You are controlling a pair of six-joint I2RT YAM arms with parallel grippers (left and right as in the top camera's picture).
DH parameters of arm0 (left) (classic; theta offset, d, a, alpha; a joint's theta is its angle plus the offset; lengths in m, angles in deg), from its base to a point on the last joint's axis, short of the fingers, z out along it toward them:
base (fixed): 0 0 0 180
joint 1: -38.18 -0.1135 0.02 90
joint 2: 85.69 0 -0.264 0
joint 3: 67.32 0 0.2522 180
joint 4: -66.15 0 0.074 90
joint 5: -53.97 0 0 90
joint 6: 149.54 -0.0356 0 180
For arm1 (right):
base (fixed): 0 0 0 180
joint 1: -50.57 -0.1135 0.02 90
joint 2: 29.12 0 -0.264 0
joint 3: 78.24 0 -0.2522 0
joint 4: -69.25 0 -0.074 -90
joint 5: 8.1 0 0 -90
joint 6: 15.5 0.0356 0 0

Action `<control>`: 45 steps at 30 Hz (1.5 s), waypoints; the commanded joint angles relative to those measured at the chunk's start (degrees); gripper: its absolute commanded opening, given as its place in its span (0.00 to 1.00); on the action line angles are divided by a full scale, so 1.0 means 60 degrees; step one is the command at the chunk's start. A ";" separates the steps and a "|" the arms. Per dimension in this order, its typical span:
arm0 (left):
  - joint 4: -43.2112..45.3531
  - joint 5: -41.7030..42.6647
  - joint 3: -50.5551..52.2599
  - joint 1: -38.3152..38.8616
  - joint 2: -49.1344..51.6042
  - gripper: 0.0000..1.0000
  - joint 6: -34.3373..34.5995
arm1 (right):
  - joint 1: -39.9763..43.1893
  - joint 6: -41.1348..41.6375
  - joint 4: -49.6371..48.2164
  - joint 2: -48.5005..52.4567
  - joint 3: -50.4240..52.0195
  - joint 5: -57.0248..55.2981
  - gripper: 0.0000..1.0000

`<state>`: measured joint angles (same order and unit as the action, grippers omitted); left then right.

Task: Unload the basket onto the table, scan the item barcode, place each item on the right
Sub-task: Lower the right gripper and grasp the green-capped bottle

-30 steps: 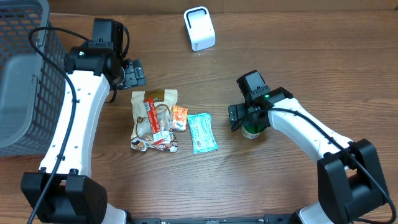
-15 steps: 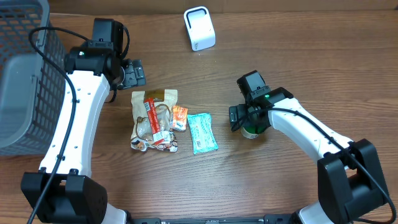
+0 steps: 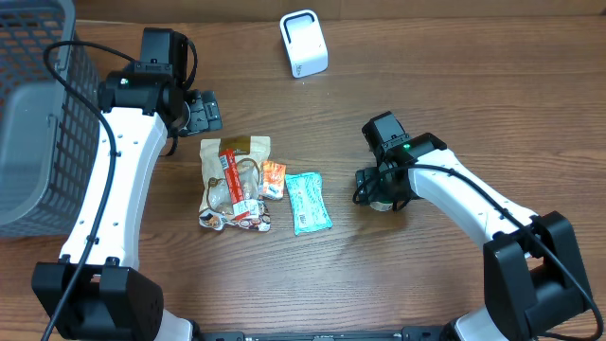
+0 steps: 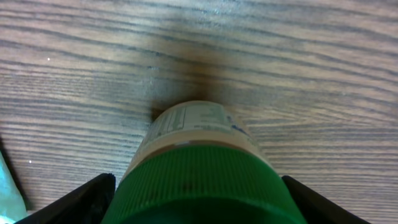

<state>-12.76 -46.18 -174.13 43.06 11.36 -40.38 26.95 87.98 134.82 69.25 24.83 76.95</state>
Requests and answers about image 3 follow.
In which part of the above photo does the green lidded jar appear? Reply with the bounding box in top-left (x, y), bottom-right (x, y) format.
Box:
top-left (370, 202), bottom-right (393, 212)

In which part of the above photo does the teal tissue pack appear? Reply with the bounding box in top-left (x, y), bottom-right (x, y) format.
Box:
top-left (285, 172), bottom-right (333, 236)

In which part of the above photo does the beige snack pouch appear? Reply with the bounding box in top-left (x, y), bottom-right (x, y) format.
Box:
top-left (198, 136), bottom-right (271, 232)

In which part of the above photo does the small orange sachet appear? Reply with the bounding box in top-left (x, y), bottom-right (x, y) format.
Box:
top-left (260, 160), bottom-right (286, 200)

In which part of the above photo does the red stick packet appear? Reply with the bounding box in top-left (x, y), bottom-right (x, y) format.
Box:
top-left (219, 149), bottom-right (260, 221)

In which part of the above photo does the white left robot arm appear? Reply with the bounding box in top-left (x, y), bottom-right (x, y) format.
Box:
top-left (32, 27), bottom-right (223, 340)

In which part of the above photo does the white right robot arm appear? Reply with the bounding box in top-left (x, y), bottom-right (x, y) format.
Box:
top-left (352, 112), bottom-right (605, 340)

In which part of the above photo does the white barcode scanner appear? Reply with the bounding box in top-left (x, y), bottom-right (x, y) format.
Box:
top-left (279, 9), bottom-right (329, 79)

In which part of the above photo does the grey plastic mesh basket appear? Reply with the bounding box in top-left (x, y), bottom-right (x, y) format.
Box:
top-left (1, 0), bottom-right (99, 237)

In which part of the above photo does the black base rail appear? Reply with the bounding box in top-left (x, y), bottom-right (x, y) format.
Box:
top-left (193, 326), bottom-right (458, 341)

